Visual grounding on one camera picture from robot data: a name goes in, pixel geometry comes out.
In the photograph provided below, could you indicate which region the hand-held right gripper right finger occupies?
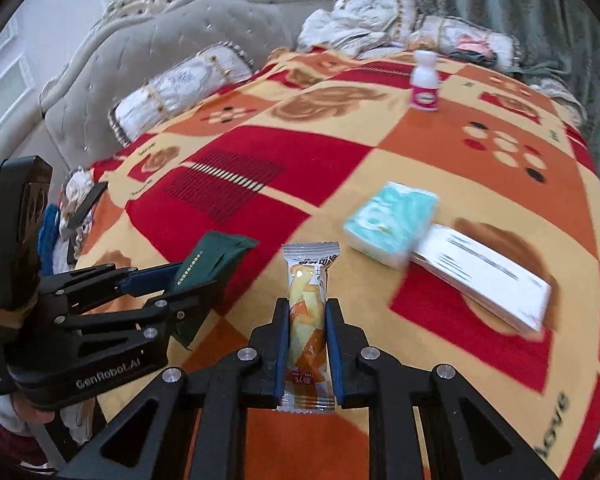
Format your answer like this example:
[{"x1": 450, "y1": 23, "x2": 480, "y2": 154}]
[{"x1": 325, "y1": 298, "x2": 561, "y2": 480}]

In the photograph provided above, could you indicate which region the floral bolster pillow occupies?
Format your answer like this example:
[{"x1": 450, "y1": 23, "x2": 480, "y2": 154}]
[{"x1": 107, "y1": 45, "x2": 254, "y2": 147}]

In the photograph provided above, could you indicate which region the teal tissue pack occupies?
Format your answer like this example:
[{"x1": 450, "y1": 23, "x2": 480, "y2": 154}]
[{"x1": 342, "y1": 182, "x2": 440, "y2": 269}]

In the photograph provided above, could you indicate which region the floral beige cushion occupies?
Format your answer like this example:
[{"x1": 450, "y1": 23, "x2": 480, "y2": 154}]
[{"x1": 297, "y1": 0, "x2": 421, "y2": 59}]

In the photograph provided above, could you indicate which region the dark green packet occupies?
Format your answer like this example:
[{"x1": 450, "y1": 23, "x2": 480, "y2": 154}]
[{"x1": 167, "y1": 231, "x2": 260, "y2": 349}]

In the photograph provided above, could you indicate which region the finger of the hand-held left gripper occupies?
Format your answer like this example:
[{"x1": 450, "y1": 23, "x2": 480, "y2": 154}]
[
  {"x1": 57, "y1": 280, "x2": 218, "y2": 346},
  {"x1": 42, "y1": 262, "x2": 181, "y2": 301}
]

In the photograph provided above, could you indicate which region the white medicine box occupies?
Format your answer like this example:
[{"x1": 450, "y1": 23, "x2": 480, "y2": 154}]
[{"x1": 410, "y1": 224, "x2": 552, "y2": 337}]

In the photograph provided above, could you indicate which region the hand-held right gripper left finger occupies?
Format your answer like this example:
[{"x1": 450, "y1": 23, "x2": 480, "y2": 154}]
[{"x1": 55, "y1": 297, "x2": 291, "y2": 480}]

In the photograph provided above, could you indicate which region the blue cloth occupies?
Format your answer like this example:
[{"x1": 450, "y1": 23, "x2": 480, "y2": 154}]
[{"x1": 37, "y1": 204, "x2": 62, "y2": 272}]

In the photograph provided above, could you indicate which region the cushion with pink print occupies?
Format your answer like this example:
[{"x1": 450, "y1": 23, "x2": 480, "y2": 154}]
[{"x1": 412, "y1": 15, "x2": 524, "y2": 69}]

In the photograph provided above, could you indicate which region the grey tufted headboard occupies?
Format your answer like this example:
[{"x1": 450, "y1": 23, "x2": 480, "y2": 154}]
[{"x1": 40, "y1": 0, "x2": 342, "y2": 173}]

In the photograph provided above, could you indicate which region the orange red printed blanket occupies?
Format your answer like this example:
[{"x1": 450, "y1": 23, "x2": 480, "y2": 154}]
[{"x1": 75, "y1": 47, "x2": 600, "y2": 480}]

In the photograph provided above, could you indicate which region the orange yellow snack packet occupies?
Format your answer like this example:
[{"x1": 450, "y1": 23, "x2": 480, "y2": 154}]
[{"x1": 277, "y1": 241, "x2": 341, "y2": 413}]

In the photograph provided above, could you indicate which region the white bottle pink label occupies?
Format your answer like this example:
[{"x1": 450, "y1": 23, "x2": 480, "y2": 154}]
[{"x1": 411, "y1": 50, "x2": 441, "y2": 111}]

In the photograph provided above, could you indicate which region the green patterned curtain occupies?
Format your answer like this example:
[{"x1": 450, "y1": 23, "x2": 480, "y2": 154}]
[{"x1": 330, "y1": 0, "x2": 600, "y2": 177}]

